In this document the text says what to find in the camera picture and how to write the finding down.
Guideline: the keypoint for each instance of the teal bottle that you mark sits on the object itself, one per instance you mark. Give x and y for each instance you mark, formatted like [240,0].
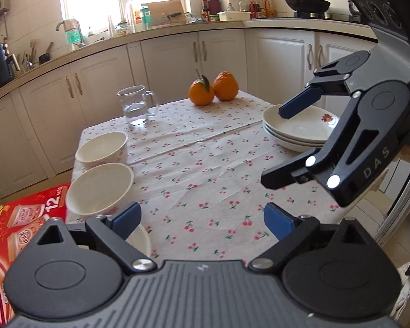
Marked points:
[145,16]

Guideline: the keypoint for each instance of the kitchen countertop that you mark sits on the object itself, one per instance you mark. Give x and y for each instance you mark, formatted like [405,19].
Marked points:
[177,30]

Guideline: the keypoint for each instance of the wooden cutting board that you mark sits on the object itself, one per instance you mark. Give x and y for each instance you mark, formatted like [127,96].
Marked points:
[164,6]

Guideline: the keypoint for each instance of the green dish soap bottle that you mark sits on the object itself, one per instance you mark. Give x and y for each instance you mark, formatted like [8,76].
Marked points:
[73,34]

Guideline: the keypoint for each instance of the dark sauce bottle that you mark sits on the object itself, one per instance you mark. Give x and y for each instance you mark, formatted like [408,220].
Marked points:
[205,14]

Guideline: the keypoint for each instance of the orange with leaf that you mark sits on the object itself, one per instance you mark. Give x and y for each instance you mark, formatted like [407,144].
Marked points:
[200,94]

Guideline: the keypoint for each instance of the kitchen utensil holder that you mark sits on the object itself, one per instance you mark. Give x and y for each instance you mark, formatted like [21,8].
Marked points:
[26,62]

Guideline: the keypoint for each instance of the clear plastic bottle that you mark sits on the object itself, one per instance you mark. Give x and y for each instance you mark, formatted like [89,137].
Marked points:
[230,8]
[242,4]

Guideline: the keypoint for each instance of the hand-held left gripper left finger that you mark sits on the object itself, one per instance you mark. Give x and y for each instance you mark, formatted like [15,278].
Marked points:
[126,219]

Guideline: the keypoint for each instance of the steel pot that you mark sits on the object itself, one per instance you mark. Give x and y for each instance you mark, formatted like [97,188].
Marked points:
[352,1]

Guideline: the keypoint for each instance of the bumpy orange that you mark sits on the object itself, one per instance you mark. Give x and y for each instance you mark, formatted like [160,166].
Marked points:
[227,87]

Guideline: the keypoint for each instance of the orange oil bottle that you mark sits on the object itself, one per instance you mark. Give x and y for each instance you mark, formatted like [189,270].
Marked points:
[270,8]

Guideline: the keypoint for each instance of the white floral bowl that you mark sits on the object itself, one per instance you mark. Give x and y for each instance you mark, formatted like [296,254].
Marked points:
[95,184]
[102,147]
[141,241]

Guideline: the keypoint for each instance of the white rectangular tray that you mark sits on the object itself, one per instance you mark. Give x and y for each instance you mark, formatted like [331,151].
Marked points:
[234,16]

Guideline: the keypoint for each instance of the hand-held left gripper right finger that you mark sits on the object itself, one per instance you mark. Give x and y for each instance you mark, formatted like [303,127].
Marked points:
[278,220]

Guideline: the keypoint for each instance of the metal sink faucet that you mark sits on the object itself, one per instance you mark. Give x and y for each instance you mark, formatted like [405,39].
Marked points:
[79,34]

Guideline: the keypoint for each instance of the red label bottle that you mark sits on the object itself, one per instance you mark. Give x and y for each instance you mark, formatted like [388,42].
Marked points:
[253,8]

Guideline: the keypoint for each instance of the cherry print tablecloth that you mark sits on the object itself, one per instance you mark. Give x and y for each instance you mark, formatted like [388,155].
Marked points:
[205,164]

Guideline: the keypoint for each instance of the small black pot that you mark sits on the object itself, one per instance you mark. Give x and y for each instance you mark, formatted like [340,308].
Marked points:
[44,58]

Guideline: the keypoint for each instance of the clear plastic cup stack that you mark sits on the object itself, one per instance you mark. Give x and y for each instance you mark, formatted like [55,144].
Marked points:
[111,27]
[132,17]

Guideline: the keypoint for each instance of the glass jar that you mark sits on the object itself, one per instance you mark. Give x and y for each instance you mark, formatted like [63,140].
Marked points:
[123,30]

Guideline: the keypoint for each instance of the black wok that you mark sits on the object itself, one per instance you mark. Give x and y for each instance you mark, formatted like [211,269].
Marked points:
[307,5]

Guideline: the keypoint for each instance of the red printed carton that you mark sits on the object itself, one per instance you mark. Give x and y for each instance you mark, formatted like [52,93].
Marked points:
[20,211]

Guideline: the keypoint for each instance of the white floral plate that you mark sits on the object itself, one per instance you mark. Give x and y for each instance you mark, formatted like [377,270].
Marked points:
[283,139]
[307,126]
[295,148]

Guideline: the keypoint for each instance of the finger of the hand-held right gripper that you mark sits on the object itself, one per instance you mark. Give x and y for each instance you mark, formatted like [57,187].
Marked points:
[287,176]
[299,104]

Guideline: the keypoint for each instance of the knife block with knives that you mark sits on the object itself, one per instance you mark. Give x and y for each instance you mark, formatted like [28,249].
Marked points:
[212,6]

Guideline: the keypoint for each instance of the clear glass mug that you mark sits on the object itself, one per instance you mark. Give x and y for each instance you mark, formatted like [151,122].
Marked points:
[133,112]

